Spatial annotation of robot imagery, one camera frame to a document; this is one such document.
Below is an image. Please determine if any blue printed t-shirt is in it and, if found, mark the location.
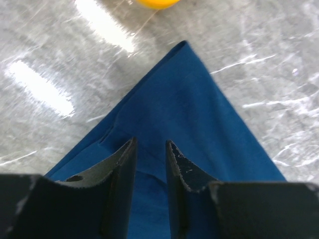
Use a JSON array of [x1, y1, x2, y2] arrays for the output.
[[47, 41, 285, 239]]

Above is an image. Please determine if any yellow plastic bin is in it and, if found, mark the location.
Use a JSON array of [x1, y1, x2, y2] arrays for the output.
[[137, 0, 180, 9]]

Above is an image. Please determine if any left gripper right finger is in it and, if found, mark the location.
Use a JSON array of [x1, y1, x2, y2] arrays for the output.
[[166, 141, 319, 239]]

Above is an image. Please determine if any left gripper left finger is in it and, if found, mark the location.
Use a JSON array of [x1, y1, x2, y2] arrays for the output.
[[0, 138, 137, 239]]

